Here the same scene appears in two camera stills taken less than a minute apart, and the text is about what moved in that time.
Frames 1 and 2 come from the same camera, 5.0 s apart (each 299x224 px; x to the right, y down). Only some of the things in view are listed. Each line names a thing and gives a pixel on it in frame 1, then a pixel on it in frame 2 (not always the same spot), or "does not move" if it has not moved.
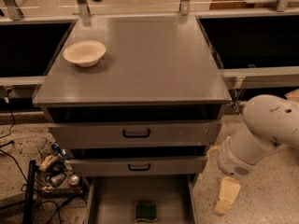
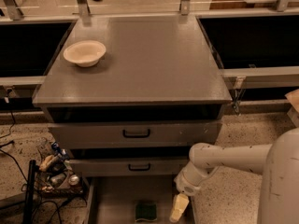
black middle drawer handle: [144, 169] does not move
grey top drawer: [135, 133] does not move
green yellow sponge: [146, 211] does not move
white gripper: [231, 162] -> [186, 185]
